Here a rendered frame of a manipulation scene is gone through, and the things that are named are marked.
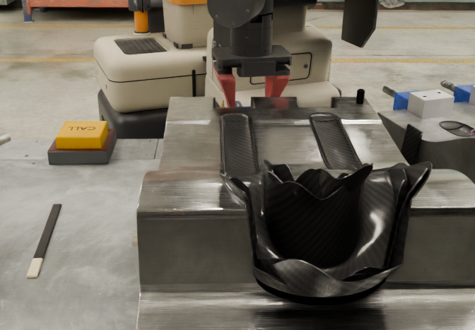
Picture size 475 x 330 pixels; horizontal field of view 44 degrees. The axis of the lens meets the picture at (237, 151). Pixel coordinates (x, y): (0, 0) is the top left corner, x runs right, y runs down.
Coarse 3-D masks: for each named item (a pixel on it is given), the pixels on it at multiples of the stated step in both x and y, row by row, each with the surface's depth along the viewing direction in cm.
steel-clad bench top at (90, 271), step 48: (48, 144) 85; (144, 144) 86; (0, 192) 72; (48, 192) 72; (96, 192) 72; (0, 240) 62; (96, 240) 62; (0, 288) 55; (48, 288) 55; (96, 288) 55
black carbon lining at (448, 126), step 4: (440, 124) 80; (444, 124) 80; (448, 124) 80; (452, 124) 80; (456, 124) 80; (460, 124) 80; (464, 124) 79; (444, 128) 78; (448, 128) 79; (452, 128) 79; (456, 128) 79; (460, 128) 79; (464, 128) 79; (468, 128) 79; (472, 128) 78; (452, 132) 78; (456, 132) 78; (460, 132) 78; (464, 132) 78; (468, 132) 78
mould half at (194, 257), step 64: (192, 128) 68; (256, 128) 69; (384, 128) 69; (192, 192) 44; (448, 192) 45; (192, 256) 43; (448, 256) 44; (192, 320) 42; (256, 320) 42; (320, 320) 42; (384, 320) 42; (448, 320) 42
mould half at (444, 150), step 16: (384, 112) 83; (400, 112) 83; (464, 112) 84; (400, 128) 79; (432, 128) 78; (400, 144) 79; (432, 144) 73; (448, 144) 70; (464, 144) 67; (416, 160) 76; (432, 160) 73; (448, 160) 70; (464, 160) 67
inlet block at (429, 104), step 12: (396, 96) 87; (408, 96) 85; (420, 96) 82; (432, 96) 82; (444, 96) 82; (396, 108) 87; (408, 108) 84; (420, 108) 81; (432, 108) 81; (444, 108) 82
